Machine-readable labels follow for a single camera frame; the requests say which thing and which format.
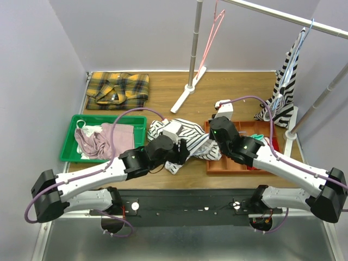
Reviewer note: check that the brown wooden compartment box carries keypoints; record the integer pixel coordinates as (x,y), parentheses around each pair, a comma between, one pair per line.
(226,166)

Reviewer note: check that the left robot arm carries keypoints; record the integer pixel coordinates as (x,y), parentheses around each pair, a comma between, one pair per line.
(53,195)

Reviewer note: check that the white black striped tank top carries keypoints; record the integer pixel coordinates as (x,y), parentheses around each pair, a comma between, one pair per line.
(191,132)

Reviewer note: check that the mauve pink garment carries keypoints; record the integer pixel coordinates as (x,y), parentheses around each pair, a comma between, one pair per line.
(122,138)

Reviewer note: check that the green plastic tray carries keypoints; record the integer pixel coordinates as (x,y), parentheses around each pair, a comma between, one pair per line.
(69,152)

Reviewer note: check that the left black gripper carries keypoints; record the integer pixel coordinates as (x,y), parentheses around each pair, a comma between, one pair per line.
(182,150)

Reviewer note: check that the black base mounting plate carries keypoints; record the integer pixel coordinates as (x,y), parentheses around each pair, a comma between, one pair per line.
(186,207)

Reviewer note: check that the pink wire hanger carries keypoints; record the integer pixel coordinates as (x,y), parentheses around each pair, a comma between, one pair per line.
(217,21)

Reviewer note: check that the mint green sock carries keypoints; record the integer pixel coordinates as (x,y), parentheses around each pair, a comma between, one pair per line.
(258,137)

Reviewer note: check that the red cloth left compartment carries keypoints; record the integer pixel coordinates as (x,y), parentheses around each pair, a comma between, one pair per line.
(254,169)

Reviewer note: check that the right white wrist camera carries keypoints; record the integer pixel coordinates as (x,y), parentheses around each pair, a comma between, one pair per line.
(223,108)

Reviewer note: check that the blue wire hanger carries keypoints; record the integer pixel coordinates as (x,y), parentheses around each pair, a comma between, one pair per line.
(208,144)

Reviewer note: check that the yellow plaid shirt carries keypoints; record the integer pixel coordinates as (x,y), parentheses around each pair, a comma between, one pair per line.
(117,91)

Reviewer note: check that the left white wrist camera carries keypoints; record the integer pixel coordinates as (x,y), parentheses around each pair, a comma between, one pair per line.
(172,130)

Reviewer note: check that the blue hanger holding top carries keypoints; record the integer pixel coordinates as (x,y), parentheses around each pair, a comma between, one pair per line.
(290,67)

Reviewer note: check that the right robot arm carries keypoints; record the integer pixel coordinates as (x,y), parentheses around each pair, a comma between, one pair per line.
(321,192)

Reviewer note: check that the wide striped hung tank top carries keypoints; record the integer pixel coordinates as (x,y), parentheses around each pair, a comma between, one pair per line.
(285,108)

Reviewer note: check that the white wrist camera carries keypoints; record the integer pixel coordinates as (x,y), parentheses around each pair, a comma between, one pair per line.
(172,130)
(223,108)

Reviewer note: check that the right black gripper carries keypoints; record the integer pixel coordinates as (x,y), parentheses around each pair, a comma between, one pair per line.
(211,135)

